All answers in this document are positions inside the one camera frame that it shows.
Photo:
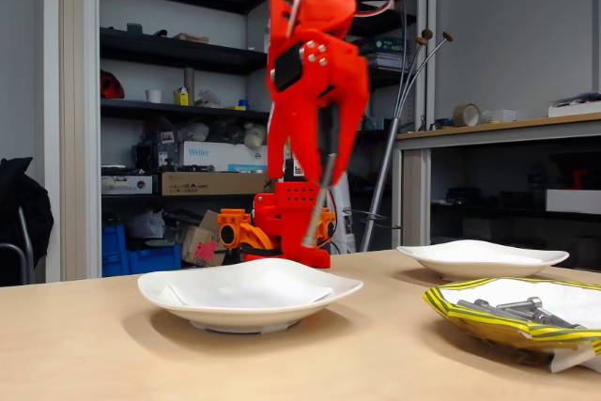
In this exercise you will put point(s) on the orange table clamp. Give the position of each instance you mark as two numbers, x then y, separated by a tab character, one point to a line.
235	232

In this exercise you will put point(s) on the small yellow box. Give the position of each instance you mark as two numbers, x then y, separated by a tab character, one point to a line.
180	98

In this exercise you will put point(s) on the small grey printed box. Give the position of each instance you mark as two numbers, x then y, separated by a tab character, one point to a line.
127	185

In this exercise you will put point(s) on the small blue plastic crate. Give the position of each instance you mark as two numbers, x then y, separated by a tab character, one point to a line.
112	239

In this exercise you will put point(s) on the silver coat stand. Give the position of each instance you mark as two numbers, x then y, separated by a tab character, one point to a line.
378	189

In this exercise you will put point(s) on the white cup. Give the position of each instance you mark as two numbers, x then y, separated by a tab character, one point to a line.
154	96

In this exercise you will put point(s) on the white Weller box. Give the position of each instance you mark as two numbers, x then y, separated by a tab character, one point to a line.
220	154

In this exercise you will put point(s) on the brown tape roll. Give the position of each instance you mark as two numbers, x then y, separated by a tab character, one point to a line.
456	114

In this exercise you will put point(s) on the white crumpled paper sheet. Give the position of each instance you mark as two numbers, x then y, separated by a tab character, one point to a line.
573	295

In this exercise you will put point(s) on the stack of books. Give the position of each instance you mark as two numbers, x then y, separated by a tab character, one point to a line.
387	46

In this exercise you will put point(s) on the white square porcelain plate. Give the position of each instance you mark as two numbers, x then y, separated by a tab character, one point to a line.
211	314
446	267

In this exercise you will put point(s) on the small white box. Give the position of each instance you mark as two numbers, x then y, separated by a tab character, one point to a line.
504	115

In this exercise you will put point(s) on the long brown cardboard box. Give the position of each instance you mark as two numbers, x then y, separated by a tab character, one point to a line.
211	183

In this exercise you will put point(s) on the black jacket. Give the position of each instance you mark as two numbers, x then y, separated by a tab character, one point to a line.
23	204

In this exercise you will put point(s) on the white oblong box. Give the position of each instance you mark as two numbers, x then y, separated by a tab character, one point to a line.
573	201

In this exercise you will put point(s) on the grey wood-topped workbench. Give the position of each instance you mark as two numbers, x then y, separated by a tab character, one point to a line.
540	131

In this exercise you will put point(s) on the red robot arm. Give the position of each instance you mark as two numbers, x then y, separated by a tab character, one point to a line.
300	213

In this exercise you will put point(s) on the cardboard box with pink sticker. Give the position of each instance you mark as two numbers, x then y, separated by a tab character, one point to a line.
192	241

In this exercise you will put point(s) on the short steel socket screw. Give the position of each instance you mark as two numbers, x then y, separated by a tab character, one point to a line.
534	302
481	303

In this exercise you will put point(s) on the metal tube chair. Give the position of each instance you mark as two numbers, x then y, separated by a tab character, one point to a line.
30	260

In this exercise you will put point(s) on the red black helmet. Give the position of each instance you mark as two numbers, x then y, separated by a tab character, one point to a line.
110	86

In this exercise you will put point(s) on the yellow striped octagonal paper tray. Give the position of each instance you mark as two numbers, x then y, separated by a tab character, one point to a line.
469	321

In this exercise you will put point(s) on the wide blue plastic crate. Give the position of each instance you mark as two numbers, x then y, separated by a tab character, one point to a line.
155	260

